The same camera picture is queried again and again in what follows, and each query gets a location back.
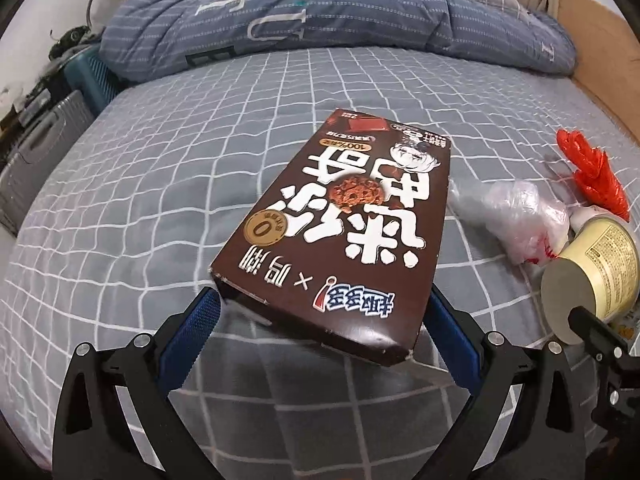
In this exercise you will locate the red plastic bag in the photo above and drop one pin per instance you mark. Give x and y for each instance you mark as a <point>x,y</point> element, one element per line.
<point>595,170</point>

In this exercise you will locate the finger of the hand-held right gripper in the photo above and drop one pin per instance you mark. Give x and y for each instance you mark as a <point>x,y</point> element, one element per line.
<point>597,332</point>

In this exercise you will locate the wooden headboard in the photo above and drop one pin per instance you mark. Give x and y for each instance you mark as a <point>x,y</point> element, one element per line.
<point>595,40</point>

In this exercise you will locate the brown biscuit box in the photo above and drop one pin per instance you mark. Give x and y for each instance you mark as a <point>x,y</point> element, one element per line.
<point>340,220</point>

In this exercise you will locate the grey checked bed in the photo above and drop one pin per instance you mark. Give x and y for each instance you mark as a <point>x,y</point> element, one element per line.
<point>150,210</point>

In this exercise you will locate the clear plastic bag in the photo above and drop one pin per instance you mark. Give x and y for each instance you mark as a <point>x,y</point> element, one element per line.
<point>515,215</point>

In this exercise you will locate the grey hard suitcase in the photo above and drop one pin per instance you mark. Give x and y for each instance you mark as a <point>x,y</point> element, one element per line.
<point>40,160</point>

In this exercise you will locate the yellow instant noodle cup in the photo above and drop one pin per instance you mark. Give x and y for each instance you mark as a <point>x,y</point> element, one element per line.
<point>595,260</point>

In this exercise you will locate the blue striped duvet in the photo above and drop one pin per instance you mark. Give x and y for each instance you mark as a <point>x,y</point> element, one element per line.
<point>325,20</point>

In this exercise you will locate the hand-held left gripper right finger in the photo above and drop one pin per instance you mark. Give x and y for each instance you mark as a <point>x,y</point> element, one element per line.
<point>452,340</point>

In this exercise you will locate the teal suitcase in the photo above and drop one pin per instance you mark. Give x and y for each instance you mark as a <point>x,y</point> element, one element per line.
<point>92,77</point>

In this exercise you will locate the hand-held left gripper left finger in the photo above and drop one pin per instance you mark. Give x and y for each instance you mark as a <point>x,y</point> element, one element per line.
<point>192,335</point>

